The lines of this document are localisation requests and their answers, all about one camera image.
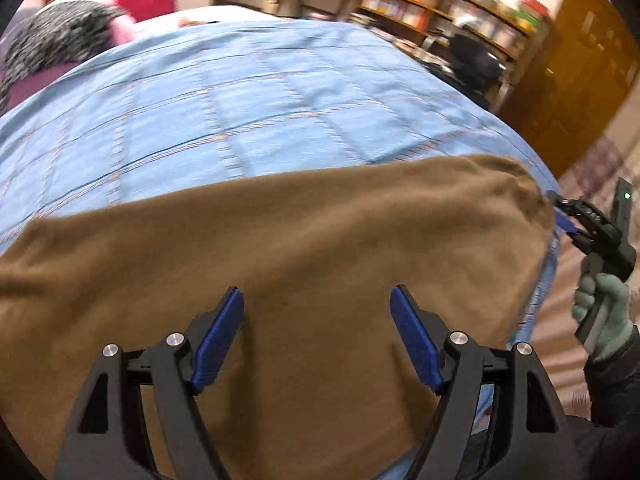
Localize pink pillow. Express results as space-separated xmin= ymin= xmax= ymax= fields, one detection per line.
xmin=50 ymin=0 xmax=139 ymax=47

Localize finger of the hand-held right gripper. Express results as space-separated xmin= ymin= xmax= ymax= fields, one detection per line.
xmin=553 ymin=209 xmax=603 ymax=257
xmin=546 ymin=190 xmax=615 ymax=228

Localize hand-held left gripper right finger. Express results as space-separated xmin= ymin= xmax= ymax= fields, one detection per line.
xmin=389 ymin=284 xmax=583 ymax=480

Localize wooden door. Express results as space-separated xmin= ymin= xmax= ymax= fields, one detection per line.
xmin=500 ymin=0 xmax=640 ymax=177

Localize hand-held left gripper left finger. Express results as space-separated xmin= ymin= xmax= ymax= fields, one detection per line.
xmin=52 ymin=286 xmax=246 ymax=480

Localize striped floor rug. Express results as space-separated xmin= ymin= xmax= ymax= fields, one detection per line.
xmin=525 ymin=135 xmax=640 ymax=411

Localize wooden bookshelf with books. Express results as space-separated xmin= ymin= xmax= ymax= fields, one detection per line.
xmin=350 ymin=0 xmax=551 ymax=81

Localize blue plaid blanket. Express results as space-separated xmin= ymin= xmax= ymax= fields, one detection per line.
xmin=0 ymin=19 xmax=561 ymax=480

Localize leopard print blanket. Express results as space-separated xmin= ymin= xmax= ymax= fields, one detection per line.
xmin=0 ymin=0 xmax=127 ymax=111

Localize black office chair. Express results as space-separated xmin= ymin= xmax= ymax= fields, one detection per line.
xmin=425 ymin=30 xmax=512 ymax=107

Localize person's right hand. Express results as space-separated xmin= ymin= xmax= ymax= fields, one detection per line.
xmin=571 ymin=272 xmax=637 ymax=362

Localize person's right forearm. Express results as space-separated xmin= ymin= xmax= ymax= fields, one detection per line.
xmin=560 ymin=327 xmax=640 ymax=480

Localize brown pants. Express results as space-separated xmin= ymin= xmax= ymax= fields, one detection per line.
xmin=0 ymin=154 xmax=558 ymax=480

